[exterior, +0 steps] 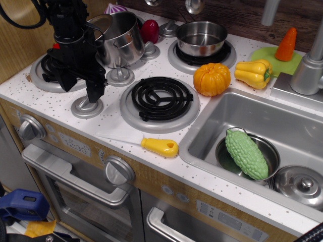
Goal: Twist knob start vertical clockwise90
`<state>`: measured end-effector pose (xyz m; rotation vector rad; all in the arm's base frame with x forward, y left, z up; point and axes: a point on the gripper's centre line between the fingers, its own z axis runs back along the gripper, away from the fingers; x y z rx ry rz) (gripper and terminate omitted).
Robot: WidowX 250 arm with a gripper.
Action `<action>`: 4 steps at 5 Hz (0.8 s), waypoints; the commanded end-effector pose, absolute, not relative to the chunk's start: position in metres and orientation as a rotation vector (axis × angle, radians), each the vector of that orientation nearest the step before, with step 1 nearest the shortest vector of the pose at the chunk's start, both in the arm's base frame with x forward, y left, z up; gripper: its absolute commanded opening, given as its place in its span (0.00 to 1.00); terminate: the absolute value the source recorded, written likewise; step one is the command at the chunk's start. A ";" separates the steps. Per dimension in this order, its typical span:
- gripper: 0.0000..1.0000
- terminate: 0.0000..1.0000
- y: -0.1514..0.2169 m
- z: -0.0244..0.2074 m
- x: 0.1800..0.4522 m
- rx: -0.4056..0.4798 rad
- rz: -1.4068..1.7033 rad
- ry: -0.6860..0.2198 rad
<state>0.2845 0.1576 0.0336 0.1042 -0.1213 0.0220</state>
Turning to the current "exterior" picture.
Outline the yellow cloth scrap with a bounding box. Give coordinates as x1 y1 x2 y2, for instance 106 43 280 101
24 220 56 238

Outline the shallow steel pan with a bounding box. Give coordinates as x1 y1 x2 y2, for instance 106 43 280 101
176 19 228 57

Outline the grey middle stove knob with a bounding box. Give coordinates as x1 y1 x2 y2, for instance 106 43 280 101
106 67 135 87

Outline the small steel pot in sink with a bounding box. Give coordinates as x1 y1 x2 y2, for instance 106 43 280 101
215 127 281 186

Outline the grey rear stove knob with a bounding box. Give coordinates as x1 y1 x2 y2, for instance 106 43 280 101
140 41 160 61

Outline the dark red toy vegetable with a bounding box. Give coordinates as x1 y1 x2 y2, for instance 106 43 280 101
140 20 159 44

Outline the black coil burner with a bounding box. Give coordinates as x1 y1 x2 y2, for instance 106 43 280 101
175 41 233 66
131 77 194 122
41 54 66 83

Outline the tall steel pot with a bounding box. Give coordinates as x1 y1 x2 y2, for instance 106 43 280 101
88 11 145 68

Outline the blue clamp tool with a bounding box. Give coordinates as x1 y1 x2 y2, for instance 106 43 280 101
1 189 50 221

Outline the oven dial knob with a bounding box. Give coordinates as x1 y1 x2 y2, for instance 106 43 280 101
18 114 47 141
103 155 135 186

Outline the yellow toy bell pepper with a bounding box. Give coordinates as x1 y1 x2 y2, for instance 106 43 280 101
234 59 272 89

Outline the green round plate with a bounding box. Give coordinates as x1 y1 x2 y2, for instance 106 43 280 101
251 47 302 77

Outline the purple white toy onion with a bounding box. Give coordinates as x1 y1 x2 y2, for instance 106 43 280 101
104 3 127 15

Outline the left oven dial knob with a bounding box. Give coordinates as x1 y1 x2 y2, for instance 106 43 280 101
18 114 47 141

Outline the left oven door handle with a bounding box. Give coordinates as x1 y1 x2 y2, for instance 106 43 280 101
22 144 129 209

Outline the orange toy carrot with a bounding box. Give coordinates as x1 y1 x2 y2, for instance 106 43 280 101
275 27 297 62

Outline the black left coil burner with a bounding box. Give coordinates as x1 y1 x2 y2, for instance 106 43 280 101
41 54 66 83

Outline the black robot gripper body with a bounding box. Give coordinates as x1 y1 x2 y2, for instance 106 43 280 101
47 27 105 80

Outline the right oven door handle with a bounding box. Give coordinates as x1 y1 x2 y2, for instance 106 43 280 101
146 207 194 242

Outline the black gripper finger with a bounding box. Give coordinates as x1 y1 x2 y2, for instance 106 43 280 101
85 78 106 103
56 71 77 92

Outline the yellow handled toy knife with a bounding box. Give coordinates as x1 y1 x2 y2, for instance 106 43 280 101
96 129 179 158

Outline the oven door handle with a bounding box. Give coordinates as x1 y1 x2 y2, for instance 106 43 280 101
22 144 129 209
146 207 194 242

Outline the grey sink basin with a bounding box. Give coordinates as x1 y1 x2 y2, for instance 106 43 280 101
179 88 322 223

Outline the grey front stove knob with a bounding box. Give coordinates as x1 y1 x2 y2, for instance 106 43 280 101
71 95 103 119

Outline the grey toy faucet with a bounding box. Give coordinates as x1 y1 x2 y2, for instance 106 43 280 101
261 1 322 95

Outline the grey stove knob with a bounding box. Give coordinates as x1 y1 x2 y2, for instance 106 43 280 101
106 67 135 87
140 41 160 61
71 95 103 119
159 20 179 38

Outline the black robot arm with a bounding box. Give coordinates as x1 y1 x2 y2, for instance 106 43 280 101
39 1 106 103

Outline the hanging steel spoon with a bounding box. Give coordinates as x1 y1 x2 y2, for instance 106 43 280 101
145 0 162 7

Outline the hanging steel ladle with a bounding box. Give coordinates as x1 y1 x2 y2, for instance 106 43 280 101
185 0 205 15

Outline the right oven dial knob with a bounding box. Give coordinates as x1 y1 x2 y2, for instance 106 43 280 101
103 155 135 186

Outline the black cable loop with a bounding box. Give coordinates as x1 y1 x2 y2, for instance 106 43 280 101
0 0 47 28

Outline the grey back stove knob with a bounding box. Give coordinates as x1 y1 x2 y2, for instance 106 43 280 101
159 20 179 38

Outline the steel pot lid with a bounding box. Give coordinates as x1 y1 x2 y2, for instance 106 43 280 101
270 165 322 211

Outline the black rear coil burner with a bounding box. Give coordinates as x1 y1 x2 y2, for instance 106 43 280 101
175 41 233 66

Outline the black front coil burner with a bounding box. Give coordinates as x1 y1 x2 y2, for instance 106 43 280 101
131 77 194 122

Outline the green toy bitter gourd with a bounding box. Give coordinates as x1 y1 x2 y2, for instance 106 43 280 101
225 129 269 180

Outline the orange toy pumpkin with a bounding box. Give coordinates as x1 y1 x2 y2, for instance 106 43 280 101
193 63 231 96

